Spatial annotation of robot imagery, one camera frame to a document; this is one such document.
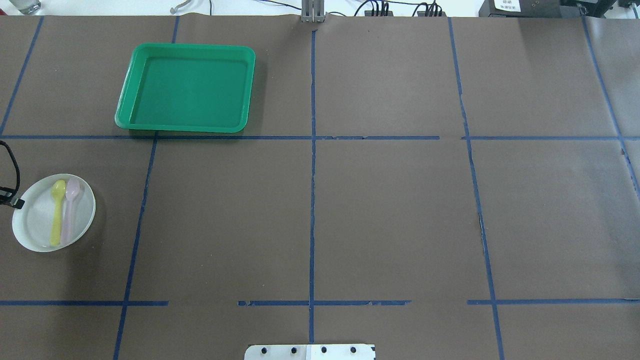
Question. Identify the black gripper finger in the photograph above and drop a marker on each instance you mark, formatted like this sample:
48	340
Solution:
8	197

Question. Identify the white round plate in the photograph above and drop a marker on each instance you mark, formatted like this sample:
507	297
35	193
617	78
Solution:
32	224

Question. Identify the yellow plastic spoon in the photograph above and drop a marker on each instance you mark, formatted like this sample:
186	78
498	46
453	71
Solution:
58	194

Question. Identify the pink plastic spoon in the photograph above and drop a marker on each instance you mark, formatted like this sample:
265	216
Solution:
73	190

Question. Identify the green plastic tray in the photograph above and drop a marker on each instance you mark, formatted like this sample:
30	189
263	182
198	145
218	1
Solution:
182	87

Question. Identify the black power strip left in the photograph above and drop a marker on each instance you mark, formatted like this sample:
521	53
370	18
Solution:
378	9

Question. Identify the black power strip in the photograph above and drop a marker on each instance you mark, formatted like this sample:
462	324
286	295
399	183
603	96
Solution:
429	10
378	9

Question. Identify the brown paper table mat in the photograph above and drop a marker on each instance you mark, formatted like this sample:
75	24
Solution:
447	189

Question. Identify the black power strip right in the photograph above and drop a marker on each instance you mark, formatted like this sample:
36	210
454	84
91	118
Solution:
429	10

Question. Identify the black device box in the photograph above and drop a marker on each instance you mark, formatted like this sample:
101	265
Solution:
527	9

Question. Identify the grey metal bracket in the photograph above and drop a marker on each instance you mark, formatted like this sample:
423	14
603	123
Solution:
313	11

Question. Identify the white metal base plate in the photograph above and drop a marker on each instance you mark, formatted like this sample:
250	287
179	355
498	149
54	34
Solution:
338	351

